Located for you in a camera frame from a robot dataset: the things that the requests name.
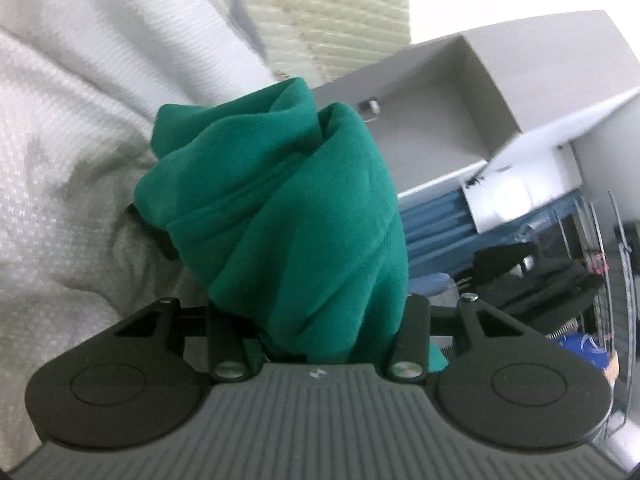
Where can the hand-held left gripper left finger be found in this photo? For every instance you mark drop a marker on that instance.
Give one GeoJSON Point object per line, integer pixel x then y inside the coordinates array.
{"type": "Point", "coordinates": [225, 342]}

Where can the metal clothes rack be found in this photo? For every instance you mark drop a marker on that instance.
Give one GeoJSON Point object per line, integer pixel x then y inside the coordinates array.
{"type": "Point", "coordinates": [610, 285]}

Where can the blue curtain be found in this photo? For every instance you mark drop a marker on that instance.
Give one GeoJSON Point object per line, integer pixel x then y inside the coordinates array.
{"type": "Point", "coordinates": [450, 235]}

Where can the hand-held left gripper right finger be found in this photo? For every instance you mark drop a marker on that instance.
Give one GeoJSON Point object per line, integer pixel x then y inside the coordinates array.
{"type": "Point", "coordinates": [410, 342]}

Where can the white wall charger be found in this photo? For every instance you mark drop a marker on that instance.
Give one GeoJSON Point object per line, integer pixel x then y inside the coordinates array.
{"type": "Point", "coordinates": [370, 106]}

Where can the grey bed sheet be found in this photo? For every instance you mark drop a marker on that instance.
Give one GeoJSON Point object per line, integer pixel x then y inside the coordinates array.
{"type": "Point", "coordinates": [85, 135]}

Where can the cream quilted headboard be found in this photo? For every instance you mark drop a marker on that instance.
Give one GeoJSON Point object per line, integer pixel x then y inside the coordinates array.
{"type": "Point", "coordinates": [330, 15]}

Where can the blue and white jersey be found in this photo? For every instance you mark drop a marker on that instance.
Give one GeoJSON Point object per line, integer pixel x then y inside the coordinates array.
{"type": "Point", "coordinates": [585, 352]}

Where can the blue covered chair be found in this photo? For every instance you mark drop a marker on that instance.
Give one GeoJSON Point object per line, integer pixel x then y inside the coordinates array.
{"type": "Point", "coordinates": [432, 285]}

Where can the green hoodie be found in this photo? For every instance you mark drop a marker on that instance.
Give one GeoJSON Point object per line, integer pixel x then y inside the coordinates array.
{"type": "Point", "coordinates": [285, 220]}

